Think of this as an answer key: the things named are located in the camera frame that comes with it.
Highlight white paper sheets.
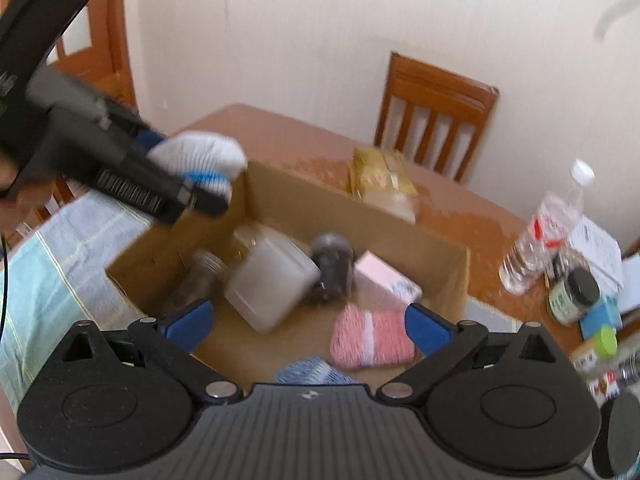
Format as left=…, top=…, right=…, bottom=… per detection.
left=567, top=215, right=626, bottom=286

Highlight brown cardboard box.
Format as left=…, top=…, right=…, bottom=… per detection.
left=105, top=160, right=473, bottom=391

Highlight white bottle green label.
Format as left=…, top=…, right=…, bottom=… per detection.
left=224, top=225, right=322, bottom=333

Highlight blue knitted sock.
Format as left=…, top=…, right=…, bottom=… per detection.
left=275, top=355, right=356, bottom=386

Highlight large clear jar black lid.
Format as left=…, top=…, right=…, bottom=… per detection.
left=592, top=392, right=640, bottom=478

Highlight small blue box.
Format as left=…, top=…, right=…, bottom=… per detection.
left=580, top=296, right=625, bottom=341

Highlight glass jar dark lid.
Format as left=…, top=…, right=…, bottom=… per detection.
left=547, top=267, right=601, bottom=326

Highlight pink carton box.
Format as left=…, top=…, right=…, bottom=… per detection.
left=354, top=251, right=423, bottom=306

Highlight white folded card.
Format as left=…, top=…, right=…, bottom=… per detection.
left=620, top=255, right=640, bottom=316

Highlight clear jar dark contents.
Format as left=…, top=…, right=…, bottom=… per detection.
left=309, top=232, right=357, bottom=306

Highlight white sock blue band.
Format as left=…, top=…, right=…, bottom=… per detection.
left=147, top=131, right=249, bottom=196

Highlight pink knitted sock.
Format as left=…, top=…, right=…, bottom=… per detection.
left=330, top=304, right=418, bottom=370

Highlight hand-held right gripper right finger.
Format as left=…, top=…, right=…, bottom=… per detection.
left=376, top=302, right=571, bottom=403

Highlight gold foil packet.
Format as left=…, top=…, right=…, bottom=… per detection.
left=348, top=146, right=421, bottom=223

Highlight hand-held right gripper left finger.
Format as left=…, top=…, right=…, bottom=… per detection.
left=57, top=299, right=245, bottom=403

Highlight green lid spice bottle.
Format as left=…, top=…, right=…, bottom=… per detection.
left=570, top=325, right=618, bottom=376

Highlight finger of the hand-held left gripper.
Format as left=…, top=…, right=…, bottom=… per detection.
left=107, top=102, right=168, bottom=156
left=186, top=180, right=233, bottom=219

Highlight clear water bottle red label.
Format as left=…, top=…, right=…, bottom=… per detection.
left=499, top=159, right=596, bottom=295

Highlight clear jar brown cookies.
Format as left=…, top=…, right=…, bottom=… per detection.
left=160, top=250, right=231, bottom=316

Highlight clear cup of pens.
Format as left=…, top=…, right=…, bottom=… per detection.
left=587, top=365, right=640, bottom=401

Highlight blue checked towel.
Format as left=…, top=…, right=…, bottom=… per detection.
left=0, top=187, right=151, bottom=411

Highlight wooden chair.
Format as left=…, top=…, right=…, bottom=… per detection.
left=47, top=0, right=138, bottom=108
left=374, top=51, right=500, bottom=183

